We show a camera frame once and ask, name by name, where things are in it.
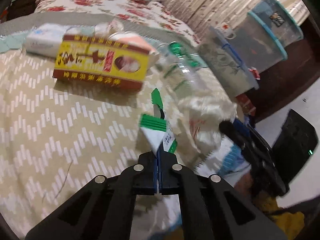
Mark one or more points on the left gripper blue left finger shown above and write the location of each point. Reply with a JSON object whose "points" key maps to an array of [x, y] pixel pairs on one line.
{"points": [[145, 181]]}

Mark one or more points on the small red box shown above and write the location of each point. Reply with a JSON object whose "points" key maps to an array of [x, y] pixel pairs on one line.
{"points": [[255, 73]]}

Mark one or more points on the red gift boxes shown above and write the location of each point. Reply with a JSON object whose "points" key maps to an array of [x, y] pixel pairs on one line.
{"points": [[246, 105]]}

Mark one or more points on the red white snack wrapper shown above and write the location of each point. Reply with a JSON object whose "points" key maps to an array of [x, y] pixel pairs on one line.
{"points": [[204, 113]]}

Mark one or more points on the person's right hand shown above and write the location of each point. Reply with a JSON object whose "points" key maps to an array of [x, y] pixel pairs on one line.
{"points": [[245, 186]]}

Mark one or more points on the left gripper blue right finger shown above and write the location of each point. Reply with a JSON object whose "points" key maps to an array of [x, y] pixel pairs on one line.
{"points": [[169, 180]]}

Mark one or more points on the clear plastic bottle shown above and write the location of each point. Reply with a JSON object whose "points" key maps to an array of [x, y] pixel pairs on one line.
{"points": [[184, 84]]}

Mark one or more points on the green white wrapper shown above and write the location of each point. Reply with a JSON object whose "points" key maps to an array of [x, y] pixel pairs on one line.
{"points": [[156, 128]]}

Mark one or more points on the chevron patterned bed blanket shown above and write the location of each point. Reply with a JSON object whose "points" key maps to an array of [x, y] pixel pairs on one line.
{"points": [[57, 136]]}

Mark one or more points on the top teal-lid storage bin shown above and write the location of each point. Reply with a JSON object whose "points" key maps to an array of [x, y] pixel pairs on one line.
{"points": [[281, 23]]}

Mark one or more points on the yellow red cardboard box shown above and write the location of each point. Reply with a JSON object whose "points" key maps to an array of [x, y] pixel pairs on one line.
{"points": [[121, 61]]}

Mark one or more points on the floral bed quilt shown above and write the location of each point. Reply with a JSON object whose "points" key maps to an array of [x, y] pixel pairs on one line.
{"points": [[153, 15]]}

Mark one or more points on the teal-lid storage bin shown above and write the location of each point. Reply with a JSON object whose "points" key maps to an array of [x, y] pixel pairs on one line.
{"points": [[256, 44], [281, 23]]}

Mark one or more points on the lower storage bin blue handle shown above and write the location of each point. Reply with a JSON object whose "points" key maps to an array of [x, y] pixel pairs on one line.
{"points": [[226, 64]]}

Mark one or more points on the middle teal-lid storage bin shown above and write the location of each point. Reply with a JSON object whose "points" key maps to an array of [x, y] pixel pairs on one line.
{"points": [[256, 44]]}

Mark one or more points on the white enamel mug red star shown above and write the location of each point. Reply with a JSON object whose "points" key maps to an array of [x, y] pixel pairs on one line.
{"points": [[226, 30]]}

